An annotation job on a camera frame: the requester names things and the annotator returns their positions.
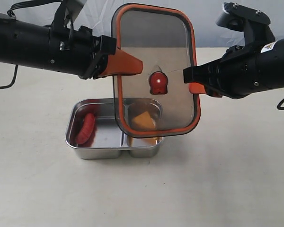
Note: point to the dark transparent lunch box lid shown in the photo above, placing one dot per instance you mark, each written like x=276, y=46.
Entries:
x=164, y=40

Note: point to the stainless steel lunch box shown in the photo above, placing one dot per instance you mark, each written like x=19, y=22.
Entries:
x=107, y=140

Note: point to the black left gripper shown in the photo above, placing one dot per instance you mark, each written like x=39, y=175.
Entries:
x=80, y=53

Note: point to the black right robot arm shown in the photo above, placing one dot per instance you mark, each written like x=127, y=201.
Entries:
x=270, y=65

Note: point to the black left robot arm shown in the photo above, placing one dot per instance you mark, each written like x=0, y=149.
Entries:
x=25, y=44

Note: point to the yellow toy cheese wedge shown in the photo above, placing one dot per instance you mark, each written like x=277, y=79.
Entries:
x=144, y=121

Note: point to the white fabric backdrop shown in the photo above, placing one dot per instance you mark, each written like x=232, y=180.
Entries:
x=203, y=14

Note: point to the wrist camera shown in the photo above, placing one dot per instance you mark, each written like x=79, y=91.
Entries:
x=73, y=8
x=234, y=16

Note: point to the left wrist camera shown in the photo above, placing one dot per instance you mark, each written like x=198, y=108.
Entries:
x=73, y=8

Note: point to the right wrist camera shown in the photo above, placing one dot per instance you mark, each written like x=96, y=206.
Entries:
x=234, y=16

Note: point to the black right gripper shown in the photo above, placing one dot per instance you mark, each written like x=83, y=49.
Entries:
x=234, y=75

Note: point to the red toy sausage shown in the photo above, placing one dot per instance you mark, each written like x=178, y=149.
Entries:
x=86, y=130

